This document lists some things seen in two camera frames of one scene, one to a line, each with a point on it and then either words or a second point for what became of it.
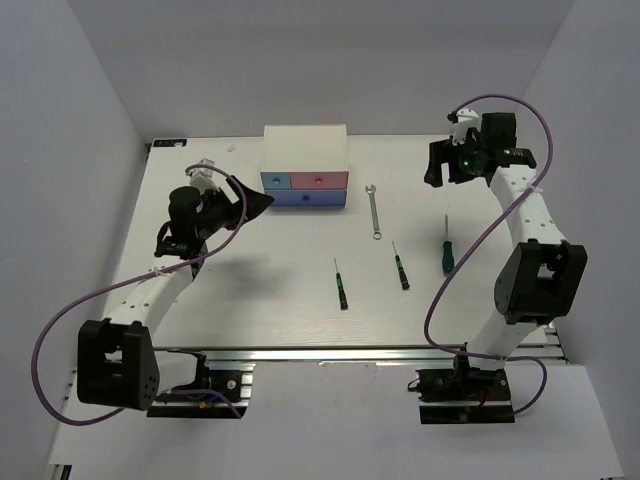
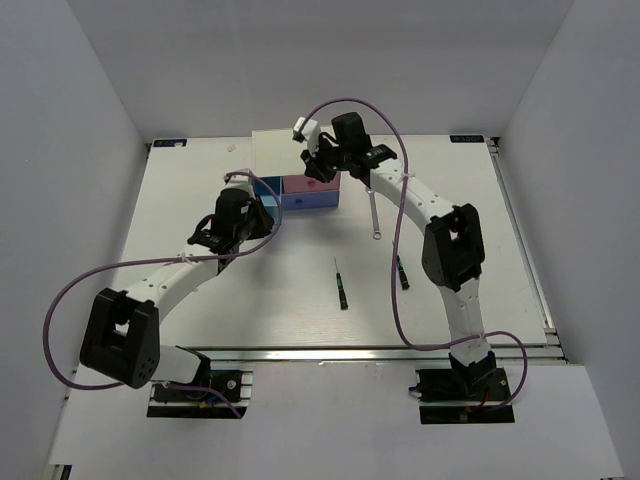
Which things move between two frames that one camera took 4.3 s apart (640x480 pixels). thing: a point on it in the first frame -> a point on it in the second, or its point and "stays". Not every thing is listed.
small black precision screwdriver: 341,291 stays
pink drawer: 323,180 stays
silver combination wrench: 377,235 stays
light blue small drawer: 276,181 -> 271,201
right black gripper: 445,151 -> 315,168
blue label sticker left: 169,143 stays
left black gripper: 233,208 -> 265,221
